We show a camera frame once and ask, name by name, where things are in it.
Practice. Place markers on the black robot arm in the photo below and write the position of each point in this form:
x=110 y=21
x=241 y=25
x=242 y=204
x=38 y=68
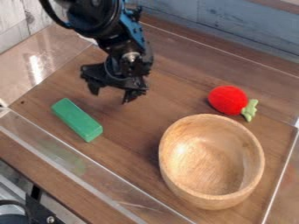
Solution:
x=112 y=24

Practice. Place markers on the brown wooden bowl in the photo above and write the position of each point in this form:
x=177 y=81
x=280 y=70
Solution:
x=210 y=161

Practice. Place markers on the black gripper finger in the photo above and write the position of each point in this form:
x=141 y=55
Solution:
x=132 y=94
x=94 y=86

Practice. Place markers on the clear acrylic front barrier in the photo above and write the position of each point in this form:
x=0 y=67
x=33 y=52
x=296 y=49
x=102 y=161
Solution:
x=132 y=202

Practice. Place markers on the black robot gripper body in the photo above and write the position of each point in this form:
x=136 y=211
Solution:
x=118 y=73

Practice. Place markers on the red plush strawberry toy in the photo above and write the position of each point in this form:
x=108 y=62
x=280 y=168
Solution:
x=229 y=100

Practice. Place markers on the green rectangular block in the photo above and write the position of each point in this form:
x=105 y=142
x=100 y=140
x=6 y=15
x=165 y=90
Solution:
x=76 y=119

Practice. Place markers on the black device lower left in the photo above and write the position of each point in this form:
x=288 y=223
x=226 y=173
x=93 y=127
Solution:
x=36 y=213

